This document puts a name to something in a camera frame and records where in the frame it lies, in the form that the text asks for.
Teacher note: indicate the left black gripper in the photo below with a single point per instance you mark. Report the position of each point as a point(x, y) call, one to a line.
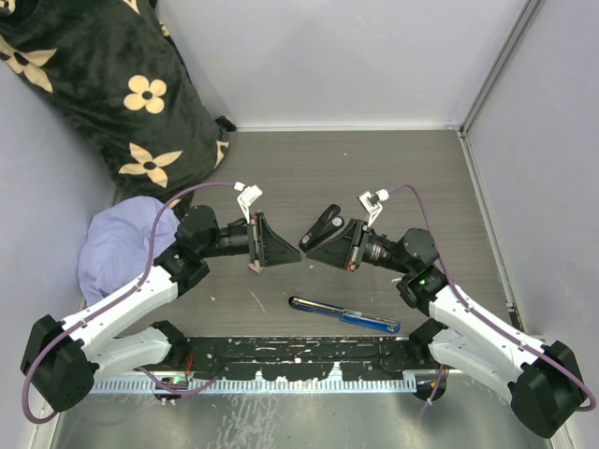
point(270, 249)

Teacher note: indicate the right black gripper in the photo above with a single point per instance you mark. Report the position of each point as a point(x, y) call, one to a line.
point(346, 249)

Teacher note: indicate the white red staple box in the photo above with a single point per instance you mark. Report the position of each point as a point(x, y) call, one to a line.
point(256, 268)

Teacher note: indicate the black stapler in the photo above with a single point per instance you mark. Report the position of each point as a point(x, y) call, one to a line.
point(327, 224)

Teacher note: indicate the blue stapler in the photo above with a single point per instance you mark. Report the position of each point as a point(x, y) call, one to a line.
point(345, 315)

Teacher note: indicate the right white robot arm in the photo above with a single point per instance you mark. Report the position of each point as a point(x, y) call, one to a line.
point(541, 382)

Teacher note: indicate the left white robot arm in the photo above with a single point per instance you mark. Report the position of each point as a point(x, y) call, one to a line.
point(64, 359)

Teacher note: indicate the lavender crumpled cloth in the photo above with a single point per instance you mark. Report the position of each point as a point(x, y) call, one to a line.
point(116, 247)

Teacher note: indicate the black floral plush blanket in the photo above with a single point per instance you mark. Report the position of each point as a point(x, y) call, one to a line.
point(113, 72)

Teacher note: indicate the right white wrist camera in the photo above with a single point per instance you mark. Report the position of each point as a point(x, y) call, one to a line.
point(372, 203)

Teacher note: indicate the black mounting base plate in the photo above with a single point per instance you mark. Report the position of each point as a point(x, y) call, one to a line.
point(299, 358)

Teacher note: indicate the aluminium slotted rail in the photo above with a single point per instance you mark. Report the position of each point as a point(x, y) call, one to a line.
point(497, 351)

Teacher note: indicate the white slotted cable duct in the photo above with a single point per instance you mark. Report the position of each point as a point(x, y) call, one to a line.
point(334, 384)

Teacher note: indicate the aluminium corner frame post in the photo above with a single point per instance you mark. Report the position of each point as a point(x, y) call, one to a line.
point(523, 22)

